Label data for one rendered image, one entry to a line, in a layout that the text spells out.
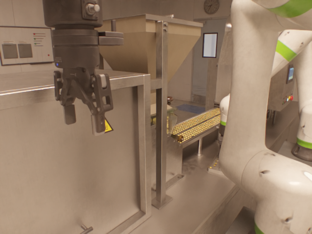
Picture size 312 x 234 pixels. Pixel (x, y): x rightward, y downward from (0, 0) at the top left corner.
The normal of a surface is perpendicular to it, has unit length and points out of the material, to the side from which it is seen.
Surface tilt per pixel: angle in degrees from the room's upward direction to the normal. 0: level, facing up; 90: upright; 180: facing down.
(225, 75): 90
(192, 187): 0
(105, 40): 90
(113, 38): 90
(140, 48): 118
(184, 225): 0
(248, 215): 0
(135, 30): 90
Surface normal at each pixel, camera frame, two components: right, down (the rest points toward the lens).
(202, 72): -0.66, 0.22
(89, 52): 0.74, 0.19
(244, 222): 0.00, -0.96
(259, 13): -0.83, 0.49
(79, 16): 0.50, 0.25
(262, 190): -0.93, 0.09
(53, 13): -0.35, 0.28
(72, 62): 0.12, 0.29
